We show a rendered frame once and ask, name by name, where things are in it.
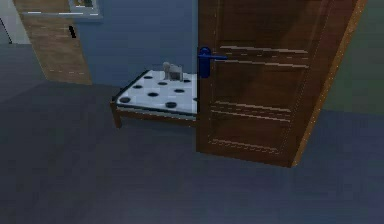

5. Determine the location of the bed with dotted white mattress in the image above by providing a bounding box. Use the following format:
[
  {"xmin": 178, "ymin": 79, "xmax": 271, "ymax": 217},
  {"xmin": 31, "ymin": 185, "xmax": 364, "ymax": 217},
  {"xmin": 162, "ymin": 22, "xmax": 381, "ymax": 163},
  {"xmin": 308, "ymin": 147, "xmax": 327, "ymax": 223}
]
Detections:
[{"xmin": 110, "ymin": 69, "xmax": 198, "ymax": 130}]

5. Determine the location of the small grey object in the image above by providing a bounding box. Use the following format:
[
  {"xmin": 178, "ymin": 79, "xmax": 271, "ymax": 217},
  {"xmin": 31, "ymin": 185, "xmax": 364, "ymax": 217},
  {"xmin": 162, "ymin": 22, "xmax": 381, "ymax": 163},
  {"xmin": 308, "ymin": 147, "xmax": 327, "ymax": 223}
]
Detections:
[{"xmin": 162, "ymin": 61, "xmax": 184, "ymax": 82}]

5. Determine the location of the dark brown room door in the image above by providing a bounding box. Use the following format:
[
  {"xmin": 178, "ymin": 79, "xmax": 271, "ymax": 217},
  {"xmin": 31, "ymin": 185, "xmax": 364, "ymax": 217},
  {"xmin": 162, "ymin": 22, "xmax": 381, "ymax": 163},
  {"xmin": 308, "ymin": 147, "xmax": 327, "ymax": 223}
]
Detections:
[{"xmin": 195, "ymin": 0, "xmax": 368, "ymax": 168}]

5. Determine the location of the blue door handle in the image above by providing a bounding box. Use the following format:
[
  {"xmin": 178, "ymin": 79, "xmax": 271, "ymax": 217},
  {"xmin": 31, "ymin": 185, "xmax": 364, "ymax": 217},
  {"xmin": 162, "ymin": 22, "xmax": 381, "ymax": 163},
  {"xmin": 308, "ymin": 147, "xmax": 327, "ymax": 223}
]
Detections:
[{"xmin": 197, "ymin": 46, "xmax": 228, "ymax": 79}]

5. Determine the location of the framed wall picture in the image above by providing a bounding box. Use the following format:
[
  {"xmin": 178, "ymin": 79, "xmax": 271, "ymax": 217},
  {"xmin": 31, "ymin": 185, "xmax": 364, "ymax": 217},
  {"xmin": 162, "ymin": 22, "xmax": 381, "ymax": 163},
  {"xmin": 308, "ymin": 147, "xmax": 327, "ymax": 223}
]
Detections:
[{"xmin": 68, "ymin": 0, "xmax": 101, "ymax": 16}]

